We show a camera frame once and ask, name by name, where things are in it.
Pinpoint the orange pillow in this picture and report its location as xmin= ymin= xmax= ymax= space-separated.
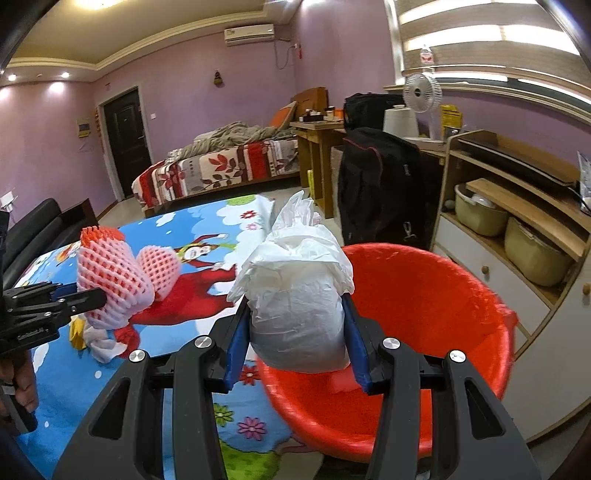
xmin=270 ymin=102 xmax=297 ymax=131

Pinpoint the yellow packet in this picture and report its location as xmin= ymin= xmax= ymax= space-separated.
xmin=69 ymin=318 xmax=89 ymax=352

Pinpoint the person's left hand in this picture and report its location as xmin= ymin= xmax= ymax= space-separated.
xmin=0 ymin=351 xmax=40 ymax=416

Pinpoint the wooden headboard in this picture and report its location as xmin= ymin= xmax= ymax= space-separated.
xmin=292 ymin=88 xmax=329 ymax=121

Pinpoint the orange foam fruit net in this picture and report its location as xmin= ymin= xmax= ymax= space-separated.
xmin=81 ymin=225 xmax=125 ymax=246

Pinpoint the white desk fan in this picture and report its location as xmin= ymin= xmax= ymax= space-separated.
xmin=403 ymin=73 xmax=443 ymax=140

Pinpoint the white air conditioner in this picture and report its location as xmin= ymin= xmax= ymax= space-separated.
xmin=224 ymin=24 xmax=276 ymax=45

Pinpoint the large pink foam fruit net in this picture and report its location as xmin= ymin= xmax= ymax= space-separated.
xmin=76 ymin=237 xmax=155 ymax=329

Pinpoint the beige rumpled quilt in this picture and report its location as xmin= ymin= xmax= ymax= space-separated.
xmin=182 ymin=121 xmax=296 ymax=160

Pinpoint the black sofa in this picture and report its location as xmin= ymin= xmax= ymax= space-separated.
xmin=0 ymin=198 xmax=98 ymax=278

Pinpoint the large beige basket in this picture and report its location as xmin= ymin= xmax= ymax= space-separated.
xmin=504 ymin=217 xmax=573 ymax=287

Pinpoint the small pink foam fruit net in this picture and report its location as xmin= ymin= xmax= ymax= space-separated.
xmin=139 ymin=246 xmax=178 ymax=301

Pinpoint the wooden shelf cabinet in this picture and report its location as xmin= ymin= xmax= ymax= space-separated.
xmin=431 ymin=130 xmax=591 ymax=446

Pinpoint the crumpled white tissue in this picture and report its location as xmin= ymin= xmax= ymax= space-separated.
xmin=88 ymin=333 xmax=131 ymax=364

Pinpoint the black duffel bag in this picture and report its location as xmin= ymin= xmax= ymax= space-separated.
xmin=344 ymin=92 xmax=407 ymax=134

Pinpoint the row of small bottles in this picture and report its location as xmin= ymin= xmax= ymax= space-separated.
xmin=302 ymin=106 xmax=345 ymax=123

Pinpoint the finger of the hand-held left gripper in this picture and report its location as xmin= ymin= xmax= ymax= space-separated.
xmin=4 ymin=282 xmax=77 ymax=305
xmin=9 ymin=288 xmax=108 ymax=329

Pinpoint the wooden desk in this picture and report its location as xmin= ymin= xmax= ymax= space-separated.
xmin=290 ymin=120 xmax=348 ymax=220

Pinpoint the small beige basket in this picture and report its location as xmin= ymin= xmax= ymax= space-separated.
xmin=455 ymin=184 xmax=509 ymax=237

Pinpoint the striped window blind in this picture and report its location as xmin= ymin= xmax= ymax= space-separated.
xmin=397 ymin=0 xmax=587 ymax=78

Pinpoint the bed with floral sheet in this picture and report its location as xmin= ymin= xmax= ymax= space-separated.
xmin=131 ymin=137 xmax=301 ymax=217

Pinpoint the white humidifier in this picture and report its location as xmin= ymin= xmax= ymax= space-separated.
xmin=383 ymin=105 xmax=420 ymax=139

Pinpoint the white plastic bag bundle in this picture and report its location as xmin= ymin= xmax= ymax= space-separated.
xmin=227 ymin=190 xmax=355 ymax=374

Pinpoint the blue printed blanket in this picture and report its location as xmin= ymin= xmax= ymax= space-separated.
xmin=16 ymin=194 xmax=324 ymax=480

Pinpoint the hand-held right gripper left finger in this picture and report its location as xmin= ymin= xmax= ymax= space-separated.
xmin=53 ymin=295 xmax=252 ymax=480

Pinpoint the yellow box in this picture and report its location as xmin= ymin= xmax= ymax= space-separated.
xmin=438 ymin=104 xmax=464 ymax=139

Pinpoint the dark wooden door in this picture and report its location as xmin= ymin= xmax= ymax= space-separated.
xmin=102 ymin=89 xmax=153 ymax=200

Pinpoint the large black backpack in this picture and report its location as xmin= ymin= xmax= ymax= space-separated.
xmin=337 ymin=127 xmax=446 ymax=250

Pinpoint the red plastic bin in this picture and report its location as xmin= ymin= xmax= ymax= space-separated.
xmin=256 ymin=244 xmax=518 ymax=460

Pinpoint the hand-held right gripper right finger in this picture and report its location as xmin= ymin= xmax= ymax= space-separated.
xmin=342 ymin=295 xmax=541 ymax=480

